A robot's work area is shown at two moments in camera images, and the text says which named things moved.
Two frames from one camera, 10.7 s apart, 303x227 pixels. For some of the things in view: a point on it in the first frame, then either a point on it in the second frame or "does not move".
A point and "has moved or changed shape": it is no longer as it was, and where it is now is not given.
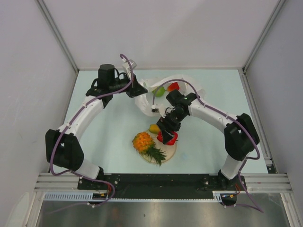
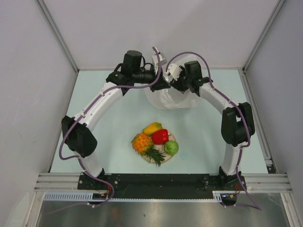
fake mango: (154, 128) has moved or changed shape
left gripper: (136, 89) to (161, 83)
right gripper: (164, 123) to (176, 84)
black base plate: (159, 185) does not move
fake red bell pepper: (171, 142) has moved or changed shape
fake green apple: (160, 91) to (171, 147)
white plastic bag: (153, 103) has moved or changed shape
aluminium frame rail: (272, 182) does not move
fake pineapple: (145, 144) does not move
